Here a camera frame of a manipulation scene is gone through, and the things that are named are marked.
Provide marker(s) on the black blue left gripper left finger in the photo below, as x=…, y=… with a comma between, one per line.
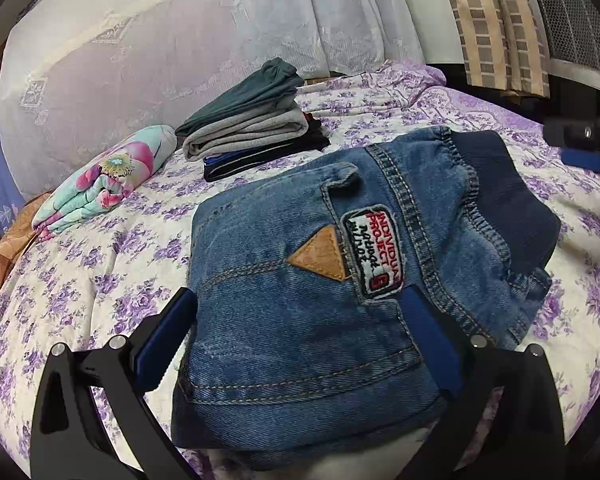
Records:
x=68, y=437

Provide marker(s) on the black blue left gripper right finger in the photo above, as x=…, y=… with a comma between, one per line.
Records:
x=503, y=419

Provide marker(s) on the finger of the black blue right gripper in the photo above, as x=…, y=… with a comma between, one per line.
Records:
x=581, y=159

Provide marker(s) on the blue denim pants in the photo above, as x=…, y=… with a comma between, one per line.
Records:
x=336, y=300

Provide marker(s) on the black mesh fan guard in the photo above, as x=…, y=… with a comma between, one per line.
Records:
x=573, y=31

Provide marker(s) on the beige checked curtain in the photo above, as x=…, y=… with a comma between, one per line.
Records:
x=502, y=46

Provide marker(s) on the purple floral bedspread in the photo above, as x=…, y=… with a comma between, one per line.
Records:
x=102, y=277

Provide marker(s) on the brown orange pillow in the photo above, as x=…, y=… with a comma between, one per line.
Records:
x=18, y=237

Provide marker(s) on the folded teal floral quilt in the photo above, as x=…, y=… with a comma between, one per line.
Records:
x=104, y=182

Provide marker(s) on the black folded garment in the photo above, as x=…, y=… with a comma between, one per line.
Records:
x=313, y=140

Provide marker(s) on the grey folded garment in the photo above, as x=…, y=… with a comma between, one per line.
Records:
x=252, y=129

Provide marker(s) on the dark teal folded garment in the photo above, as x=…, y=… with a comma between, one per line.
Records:
x=274, y=80

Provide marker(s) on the red blue folded garment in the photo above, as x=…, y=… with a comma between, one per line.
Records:
x=237, y=156

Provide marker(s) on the white lace headboard cover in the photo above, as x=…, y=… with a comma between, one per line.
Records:
x=80, y=75

